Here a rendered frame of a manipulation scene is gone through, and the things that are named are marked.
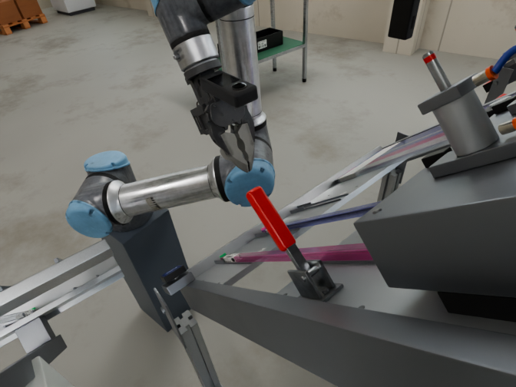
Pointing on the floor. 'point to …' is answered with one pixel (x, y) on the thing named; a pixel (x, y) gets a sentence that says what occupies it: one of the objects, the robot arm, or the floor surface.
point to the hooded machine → (73, 6)
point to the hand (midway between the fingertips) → (248, 165)
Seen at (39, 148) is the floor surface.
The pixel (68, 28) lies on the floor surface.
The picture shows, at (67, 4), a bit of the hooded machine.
